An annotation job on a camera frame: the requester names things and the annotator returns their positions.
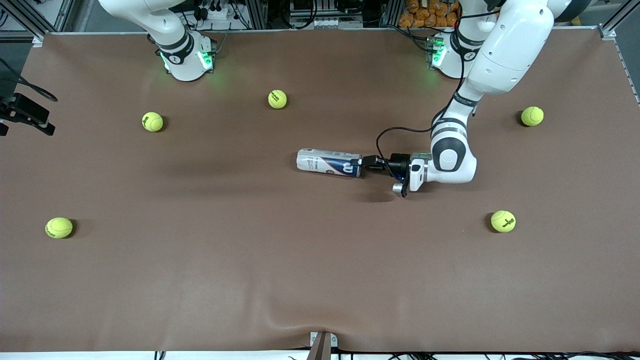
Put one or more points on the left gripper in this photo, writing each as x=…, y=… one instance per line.
x=398, y=164

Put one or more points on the white blue tennis ball can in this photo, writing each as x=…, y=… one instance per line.
x=325, y=162

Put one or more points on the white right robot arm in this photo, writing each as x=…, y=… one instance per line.
x=182, y=60

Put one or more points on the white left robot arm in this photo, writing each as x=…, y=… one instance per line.
x=510, y=45

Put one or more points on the yellow tennis ball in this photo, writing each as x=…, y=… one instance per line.
x=277, y=99
x=59, y=227
x=532, y=115
x=503, y=221
x=152, y=121

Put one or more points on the brown table mat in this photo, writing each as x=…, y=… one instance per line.
x=320, y=250

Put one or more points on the white terminal block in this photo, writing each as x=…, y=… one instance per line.
x=325, y=23

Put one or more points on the orange packets pile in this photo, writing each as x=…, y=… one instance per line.
x=430, y=14

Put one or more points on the white power strip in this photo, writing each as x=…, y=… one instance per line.
x=215, y=12

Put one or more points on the aluminium frame post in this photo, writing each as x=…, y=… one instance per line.
x=615, y=20
x=30, y=17

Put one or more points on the metal mount bracket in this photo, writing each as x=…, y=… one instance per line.
x=322, y=345

